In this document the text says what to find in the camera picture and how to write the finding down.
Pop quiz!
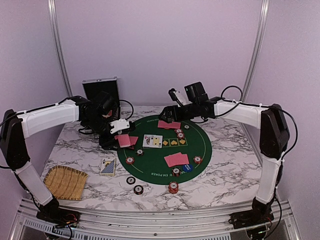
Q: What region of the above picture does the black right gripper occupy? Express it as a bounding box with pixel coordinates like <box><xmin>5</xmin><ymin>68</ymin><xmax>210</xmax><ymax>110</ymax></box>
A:
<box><xmin>157</xmin><ymin>102</ymin><xmax>198</xmax><ymax>124</ymax></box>

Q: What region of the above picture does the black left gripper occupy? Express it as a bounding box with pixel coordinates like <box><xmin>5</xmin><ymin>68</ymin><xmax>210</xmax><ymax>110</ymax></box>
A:
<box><xmin>83</xmin><ymin>114</ymin><xmax>121</xmax><ymax>151</ymax></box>

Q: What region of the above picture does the red playing card deck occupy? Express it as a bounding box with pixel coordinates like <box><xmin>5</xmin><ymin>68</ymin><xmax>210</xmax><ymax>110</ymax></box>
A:
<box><xmin>114</xmin><ymin>134</ymin><xmax>131</xmax><ymax>148</ymax></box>

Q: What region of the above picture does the dealt red-backed playing card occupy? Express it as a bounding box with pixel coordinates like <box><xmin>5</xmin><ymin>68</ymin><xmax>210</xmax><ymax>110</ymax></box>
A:
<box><xmin>129</xmin><ymin>136</ymin><xmax>139</xmax><ymax>146</ymax></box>

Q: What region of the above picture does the face-up queen card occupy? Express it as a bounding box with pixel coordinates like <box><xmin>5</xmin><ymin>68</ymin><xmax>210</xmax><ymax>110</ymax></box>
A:
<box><xmin>142</xmin><ymin>134</ymin><xmax>153</xmax><ymax>148</ymax></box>

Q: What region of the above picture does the red-backed card bottom player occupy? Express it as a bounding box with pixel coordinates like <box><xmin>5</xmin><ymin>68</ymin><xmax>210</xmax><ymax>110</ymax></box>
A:
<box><xmin>164</xmin><ymin>153</ymin><xmax>183</xmax><ymax>167</ymax></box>

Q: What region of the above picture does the red-backed card player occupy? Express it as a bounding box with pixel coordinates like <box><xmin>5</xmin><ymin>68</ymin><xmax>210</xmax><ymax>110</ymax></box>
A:
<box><xmin>157</xmin><ymin>120</ymin><xmax>172</xmax><ymax>129</ymax></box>
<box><xmin>164</xmin><ymin>153</ymin><xmax>183</xmax><ymax>167</ymax></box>

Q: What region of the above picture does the blue small blind button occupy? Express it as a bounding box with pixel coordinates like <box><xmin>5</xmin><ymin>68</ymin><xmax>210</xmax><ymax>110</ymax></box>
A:
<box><xmin>182</xmin><ymin>164</ymin><xmax>194</xmax><ymax>173</ymax></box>

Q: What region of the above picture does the black poker chip stack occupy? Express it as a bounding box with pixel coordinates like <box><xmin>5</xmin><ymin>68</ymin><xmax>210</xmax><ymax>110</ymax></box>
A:
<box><xmin>133</xmin><ymin>185</ymin><xmax>144</xmax><ymax>195</ymax></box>

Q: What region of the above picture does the red poker chip stack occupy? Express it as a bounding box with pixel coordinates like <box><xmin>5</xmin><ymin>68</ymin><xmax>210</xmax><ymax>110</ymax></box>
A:
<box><xmin>168</xmin><ymin>181</ymin><xmax>179</xmax><ymax>194</ymax></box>

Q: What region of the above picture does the red-backed card top player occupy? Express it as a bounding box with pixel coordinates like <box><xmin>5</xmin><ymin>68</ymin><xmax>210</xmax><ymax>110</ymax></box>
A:
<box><xmin>157</xmin><ymin>120</ymin><xmax>172</xmax><ymax>129</ymax></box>

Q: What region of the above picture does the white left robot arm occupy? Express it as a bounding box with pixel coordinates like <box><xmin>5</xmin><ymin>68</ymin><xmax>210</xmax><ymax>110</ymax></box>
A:
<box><xmin>0</xmin><ymin>92</ymin><xmax>129</xmax><ymax>223</ymax></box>

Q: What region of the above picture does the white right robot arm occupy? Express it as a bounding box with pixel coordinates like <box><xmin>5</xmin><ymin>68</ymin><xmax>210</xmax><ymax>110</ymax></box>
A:
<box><xmin>158</xmin><ymin>82</ymin><xmax>290</xmax><ymax>205</ymax></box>

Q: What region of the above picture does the playing card box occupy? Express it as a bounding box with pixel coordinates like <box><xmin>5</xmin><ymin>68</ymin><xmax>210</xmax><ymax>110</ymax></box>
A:
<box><xmin>99</xmin><ymin>157</ymin><xmax>116</xmax><ymax>177</ymax></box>

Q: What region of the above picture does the round green poker mat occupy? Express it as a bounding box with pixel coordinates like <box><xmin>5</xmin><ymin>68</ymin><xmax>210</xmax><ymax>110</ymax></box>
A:
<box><xmin>117</xmin><ymin>115</ymin><xmax>212</xmax><ymax>185</ymax></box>

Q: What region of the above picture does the aluminium poker chip case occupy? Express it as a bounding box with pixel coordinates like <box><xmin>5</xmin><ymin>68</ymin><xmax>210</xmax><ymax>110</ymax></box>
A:
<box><xmin>82</xmin><ymin>76</ymin><xmax>121</xmax><ymax>119</ymax></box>

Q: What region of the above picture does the woven bamboo tray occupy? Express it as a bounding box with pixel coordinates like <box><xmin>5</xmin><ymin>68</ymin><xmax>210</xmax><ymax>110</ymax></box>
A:
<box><xmin>43</xmin><ymin>165</ymin><xmax>88</xmax><ymax>201</ymax></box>

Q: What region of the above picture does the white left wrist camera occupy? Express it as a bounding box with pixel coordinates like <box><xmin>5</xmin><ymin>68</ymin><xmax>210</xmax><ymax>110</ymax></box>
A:
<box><xmin>109</xmin><ymin>118</ymin><xmax>136</xmax><ymax>134</ymax></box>

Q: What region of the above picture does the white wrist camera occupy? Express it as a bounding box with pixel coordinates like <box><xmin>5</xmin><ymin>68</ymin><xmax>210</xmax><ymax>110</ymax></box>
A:
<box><xmin>109</xmin><ymin>118</ymin><xmax>136</xmax><ymax>134</ymax></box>
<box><xmin>168</xmin><ymin>88</ymin><xmax>187</xmax><ymax>107</ymax></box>

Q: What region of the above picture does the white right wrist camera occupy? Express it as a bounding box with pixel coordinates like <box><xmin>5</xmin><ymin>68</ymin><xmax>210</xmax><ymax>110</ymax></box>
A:
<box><xmin>168</xmin><ymin>88</ymin><xmax>187</xmax><ymax>107</ymax></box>

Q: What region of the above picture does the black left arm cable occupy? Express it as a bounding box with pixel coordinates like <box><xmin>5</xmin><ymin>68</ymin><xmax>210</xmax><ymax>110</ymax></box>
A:
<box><xmin>78</xmin><ymin>99</ymin><xmax>135</xmax><ymax>135</ymax></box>

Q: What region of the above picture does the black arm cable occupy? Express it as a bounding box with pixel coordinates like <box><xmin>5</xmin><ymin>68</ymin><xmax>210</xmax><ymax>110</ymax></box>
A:
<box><xmin>78</xmin><ymin>99</ymin><xmax>135</xmax><ymax>135</ymax></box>
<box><xmin>194</xmin><ymin>85</ymin><xmax>299</xmax><ymax>231</ymax></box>

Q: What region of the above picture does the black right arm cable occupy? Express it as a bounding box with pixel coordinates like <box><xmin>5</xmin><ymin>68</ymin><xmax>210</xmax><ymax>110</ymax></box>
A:
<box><xmin>194</xmin><ymin>85</ymin><xmax>299</xmax><ymax>231</ymax></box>

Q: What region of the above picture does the aluminium front rail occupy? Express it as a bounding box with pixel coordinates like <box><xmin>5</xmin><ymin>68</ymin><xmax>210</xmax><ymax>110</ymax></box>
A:
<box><xmin>9</xmin><ymin>198</ymin><xmax>301</xmax><ymax>240</ymax></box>

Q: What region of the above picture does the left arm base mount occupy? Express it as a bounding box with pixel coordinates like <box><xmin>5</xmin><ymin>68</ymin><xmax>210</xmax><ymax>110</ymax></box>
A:
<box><xmin>33</xmin><ymin>196</ymin><xmax>80</xmax><ymax>228</ymax></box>

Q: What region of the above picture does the right aluminium frame post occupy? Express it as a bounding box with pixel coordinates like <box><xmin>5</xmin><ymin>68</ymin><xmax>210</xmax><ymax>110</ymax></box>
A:
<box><xmin>240</xmin><ymin>0</ymin><xmax>270</xmax><ymax>102</ymax></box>

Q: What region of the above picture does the aluminium frame post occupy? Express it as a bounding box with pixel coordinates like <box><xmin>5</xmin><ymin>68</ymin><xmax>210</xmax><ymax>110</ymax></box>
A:
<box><xmin>47</xmin><ymin>0</ymin><xmax>73</xmax><ymax>97</ymax></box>
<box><xmin>240</xmin><ymin>0</ymin><xmax>270</xmax><ymax>102</ymax></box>

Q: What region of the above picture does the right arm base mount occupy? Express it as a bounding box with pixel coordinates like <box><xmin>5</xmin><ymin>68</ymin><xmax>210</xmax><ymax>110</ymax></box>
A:
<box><xmin>228</xmin><ymin>197</ymin><xmax>275</xmax><ymax>229</ymax></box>

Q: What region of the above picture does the left aluminium frame post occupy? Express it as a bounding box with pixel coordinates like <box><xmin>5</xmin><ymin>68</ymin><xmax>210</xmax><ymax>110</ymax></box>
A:
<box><xmin>47</xmin><ymin>0</ymin><xmax>73</xmax><ymax>97</ymax></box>

